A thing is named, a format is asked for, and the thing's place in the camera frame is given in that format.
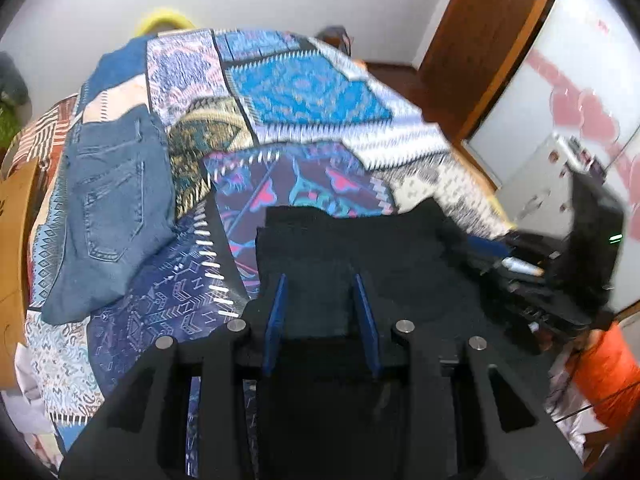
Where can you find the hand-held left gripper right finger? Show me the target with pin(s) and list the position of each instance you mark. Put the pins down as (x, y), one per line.
(367, 325)

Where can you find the grey bag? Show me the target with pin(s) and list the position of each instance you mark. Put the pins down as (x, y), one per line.
(337, 37)

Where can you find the blue jeans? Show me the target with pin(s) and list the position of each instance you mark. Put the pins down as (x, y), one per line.
(110, 200)

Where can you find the white cabinet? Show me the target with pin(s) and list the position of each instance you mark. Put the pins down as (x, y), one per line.
(540, 185)

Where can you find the patchwork printed blanket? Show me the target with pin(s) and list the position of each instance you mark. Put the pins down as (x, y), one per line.
(300, 85)

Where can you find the white sliding wardrobe door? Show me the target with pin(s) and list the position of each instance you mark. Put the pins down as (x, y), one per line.
(565, 60)

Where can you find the brown wooden door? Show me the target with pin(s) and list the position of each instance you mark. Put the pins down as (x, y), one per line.
(490, 35)

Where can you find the grey plush toy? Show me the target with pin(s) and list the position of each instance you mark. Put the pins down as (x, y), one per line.
(12, 80)

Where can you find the person's orange clothing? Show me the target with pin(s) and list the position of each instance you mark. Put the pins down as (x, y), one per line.
(610, 375)

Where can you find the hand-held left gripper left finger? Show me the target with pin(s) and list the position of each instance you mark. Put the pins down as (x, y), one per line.
(275, 320)

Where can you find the black pants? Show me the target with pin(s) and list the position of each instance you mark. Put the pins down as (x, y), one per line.
(350, 260)

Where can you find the red striped bedsheet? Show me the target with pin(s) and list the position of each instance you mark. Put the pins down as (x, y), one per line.
(45, 130)

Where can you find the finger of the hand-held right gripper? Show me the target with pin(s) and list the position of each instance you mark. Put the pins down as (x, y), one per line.
(492, 247)
(510, 280)

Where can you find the yellow foam noodle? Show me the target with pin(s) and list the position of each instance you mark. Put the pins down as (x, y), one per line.
(162, 17)

